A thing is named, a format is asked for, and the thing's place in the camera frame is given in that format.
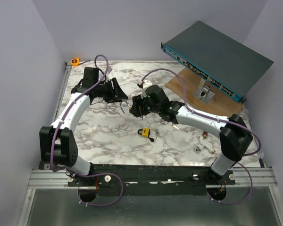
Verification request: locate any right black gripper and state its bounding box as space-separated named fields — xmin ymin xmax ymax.
xmin=130 ymin=93 xmax=161 ymax=118

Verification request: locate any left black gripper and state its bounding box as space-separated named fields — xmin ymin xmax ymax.
xmin=95 ymin=78 xmax=128 ymax=104

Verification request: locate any yellow black padlock with keys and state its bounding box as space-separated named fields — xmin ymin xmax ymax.
xmin=137 ymin=128 xmax=159 ymax=142

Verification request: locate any small brass padlock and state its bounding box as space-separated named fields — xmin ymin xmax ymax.
xmin=119 ymin=100 xmax=131 ymax=114

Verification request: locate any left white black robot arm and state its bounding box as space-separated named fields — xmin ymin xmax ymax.
xmin=39 ymin=67 xmax=128 ymax=186

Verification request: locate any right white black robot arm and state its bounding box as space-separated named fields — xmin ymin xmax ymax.
xmin=129 ymin=85 xmax=253 ymax=185

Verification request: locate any orange tape measure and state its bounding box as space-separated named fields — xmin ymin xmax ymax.
xmin=70 ymin=58 xmax=90 ymax=67

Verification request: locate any brown tap fitting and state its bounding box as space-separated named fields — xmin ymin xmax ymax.
xmin=202 ymin=131 xmax=208 ymax=138

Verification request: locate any white tap fitting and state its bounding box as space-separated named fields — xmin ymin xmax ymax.
xmin=194 ymin=137 xmax=216 ymax=154

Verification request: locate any wooden board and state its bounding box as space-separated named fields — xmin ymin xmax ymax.
xmin=178 ymin=68 xmax=244 ymax=117

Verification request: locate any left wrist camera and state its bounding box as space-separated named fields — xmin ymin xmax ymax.
xmin=107 ymin=66 xmax=112 ymax=74

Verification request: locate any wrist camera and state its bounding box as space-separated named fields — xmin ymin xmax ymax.
xmin=137 ymin=80 xmax=152 ymax=89
xmin=107 ymin=66 xmax=112 ymax=74

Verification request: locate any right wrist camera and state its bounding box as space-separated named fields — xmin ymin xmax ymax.
xmin=137 ymin=80 xmax=152 ymax=89

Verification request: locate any metal switch stand bracket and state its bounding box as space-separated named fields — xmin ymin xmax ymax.
xmin=194 ymin=79 xmax=215 ymax=104

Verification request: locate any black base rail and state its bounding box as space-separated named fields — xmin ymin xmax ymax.
xmin=68 ymin=164 xmax=235 ymax=196

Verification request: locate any teal network switch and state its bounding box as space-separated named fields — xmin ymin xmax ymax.
xmin=161 ymin=21 xmax=273 ymax=104

